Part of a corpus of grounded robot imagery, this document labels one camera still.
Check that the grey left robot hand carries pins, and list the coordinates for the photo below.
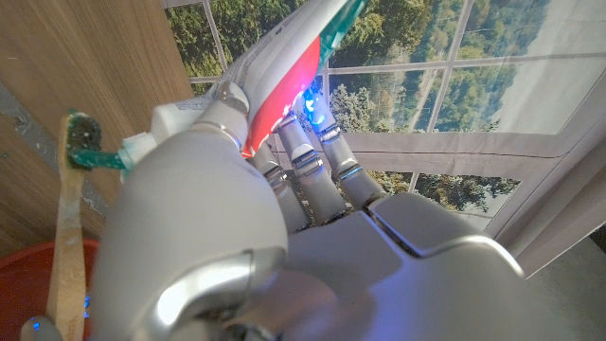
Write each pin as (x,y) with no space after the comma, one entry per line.
(331,265)

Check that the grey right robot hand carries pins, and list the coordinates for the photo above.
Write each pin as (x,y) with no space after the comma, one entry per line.
(40,331)

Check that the wooden toothbrush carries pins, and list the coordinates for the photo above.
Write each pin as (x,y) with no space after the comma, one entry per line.
(68,246)

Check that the red white toothpaste tube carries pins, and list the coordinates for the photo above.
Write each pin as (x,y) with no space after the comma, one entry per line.
(284,66)

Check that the red bowl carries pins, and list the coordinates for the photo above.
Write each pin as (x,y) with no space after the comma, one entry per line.
(23,279)

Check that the printed window backdrop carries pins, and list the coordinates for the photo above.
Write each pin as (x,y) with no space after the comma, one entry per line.
(450,95)

